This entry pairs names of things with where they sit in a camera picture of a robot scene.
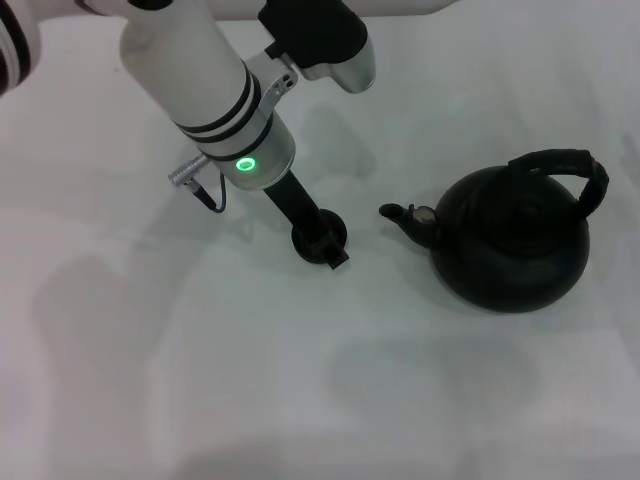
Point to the small dark brown teacup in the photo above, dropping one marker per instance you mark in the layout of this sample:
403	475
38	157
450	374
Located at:
338	229

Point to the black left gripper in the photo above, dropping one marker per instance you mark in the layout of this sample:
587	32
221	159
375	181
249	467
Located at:
295	202

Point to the left wrist camera black silver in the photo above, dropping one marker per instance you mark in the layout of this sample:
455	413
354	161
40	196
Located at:
325	35

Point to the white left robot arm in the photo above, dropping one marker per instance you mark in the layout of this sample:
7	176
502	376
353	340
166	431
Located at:
190	65

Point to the black round teapot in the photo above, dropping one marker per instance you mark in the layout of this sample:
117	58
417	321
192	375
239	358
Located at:
510	270

